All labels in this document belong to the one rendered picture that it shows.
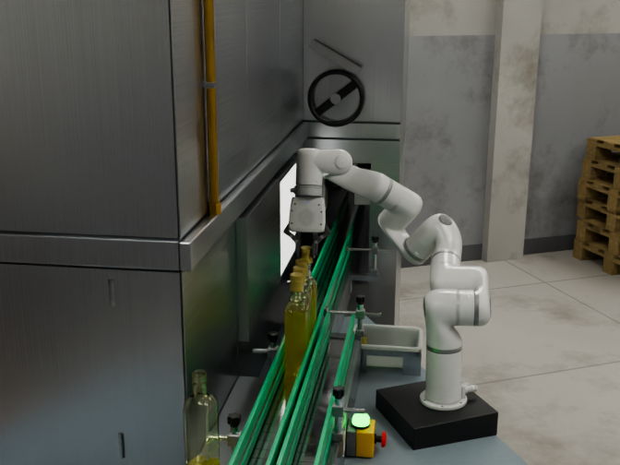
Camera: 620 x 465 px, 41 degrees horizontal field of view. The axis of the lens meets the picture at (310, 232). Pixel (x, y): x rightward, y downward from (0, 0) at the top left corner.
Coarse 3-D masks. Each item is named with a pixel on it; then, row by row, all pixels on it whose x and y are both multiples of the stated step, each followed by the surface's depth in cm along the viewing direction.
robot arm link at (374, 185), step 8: (352, 168) 244; (360, 168) 244; (328, 176) 242; (336, 176) 243; (344, 176) 244; (352, 176) 244; (360, 176) 243; (368, 176) 241; (376, 176) 239; (384, 176) 239; (336, 184) 244; (344, 184) 244; (352, 184) 243; (360, 184) 242; (368, 184) 240; (376, 184) 237; (384, 184) 237; (352, 192) 243; (360, 192) 241; (368, 192) 239; (376, 192) 237; (384, 192) 237; (376, 200) 239
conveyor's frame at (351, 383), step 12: (360, 228) 365; (360, 240) 356; (360, 252) 358; (348, 264) 316; (348, 276) 305; (348, 288) 307; (336, 300) 279; (348, 300) 309; (336, 324) 268; (360, 348) 246; (360, 360) 248; (348, 372) 226; (348, 384) 219; (348, 396) 213; (336, 444) 190; (336, 456) 186
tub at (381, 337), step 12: (372, 324) 269; (372, 336) 269; (384, 336) 268; (396, 336) 268; (408, 336) 267; (420, 336) 260; (372, 348) 253; (384, 348) 252; (396, 348) 252; (408, 348) 251; (420, 348) 252
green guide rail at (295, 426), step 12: (324, 324) 236; (324, 336) 233; (324, 348) 234; (312, 360) 213; (312, 372) 210; (312, 384) 212; (300, 396) 194; (300, 408) 191; (300, 420) 194; (288, 432) 178; (300, 432) 192; (288, 444) 175; (288, 456) 178
